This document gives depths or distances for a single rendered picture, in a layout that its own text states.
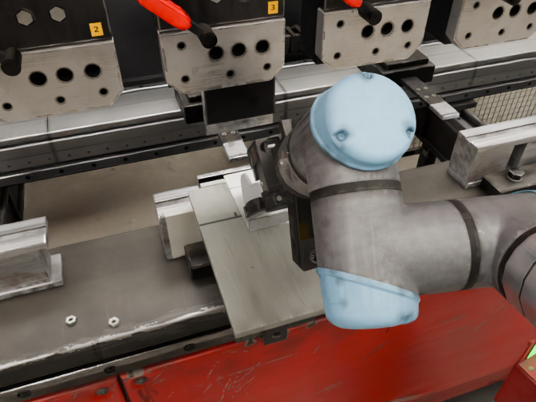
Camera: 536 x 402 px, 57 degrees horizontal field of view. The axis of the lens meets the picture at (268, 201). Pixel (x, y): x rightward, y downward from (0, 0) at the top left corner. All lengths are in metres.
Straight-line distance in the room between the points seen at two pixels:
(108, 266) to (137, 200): 1.48
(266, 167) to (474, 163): 0.51
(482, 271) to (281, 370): 0.61
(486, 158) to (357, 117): 0.64
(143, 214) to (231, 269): 1.62
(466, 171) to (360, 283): 0.65
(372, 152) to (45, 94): 0.39
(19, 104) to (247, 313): 0.35
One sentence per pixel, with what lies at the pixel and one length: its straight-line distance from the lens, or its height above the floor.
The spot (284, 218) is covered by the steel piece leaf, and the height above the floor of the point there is 1.01.
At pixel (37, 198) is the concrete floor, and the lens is 2.48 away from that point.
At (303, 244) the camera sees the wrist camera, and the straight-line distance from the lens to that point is 0.56.
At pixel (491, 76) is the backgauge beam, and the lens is 1.29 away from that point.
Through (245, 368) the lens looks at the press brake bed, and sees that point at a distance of 0.92.
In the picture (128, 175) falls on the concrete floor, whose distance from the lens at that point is 2.47.
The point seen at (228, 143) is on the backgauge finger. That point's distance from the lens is 0.84.
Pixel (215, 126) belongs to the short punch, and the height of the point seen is 1.09.
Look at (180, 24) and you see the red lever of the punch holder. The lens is 0.56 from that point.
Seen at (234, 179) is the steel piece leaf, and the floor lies 1.00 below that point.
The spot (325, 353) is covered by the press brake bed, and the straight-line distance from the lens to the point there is 0.98.
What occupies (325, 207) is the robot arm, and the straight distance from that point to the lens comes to 0.39.
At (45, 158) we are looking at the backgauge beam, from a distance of 1.01.
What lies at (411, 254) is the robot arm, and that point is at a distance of 0.39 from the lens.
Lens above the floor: 1.48
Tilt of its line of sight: 41 degrees down
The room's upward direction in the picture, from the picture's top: straight up
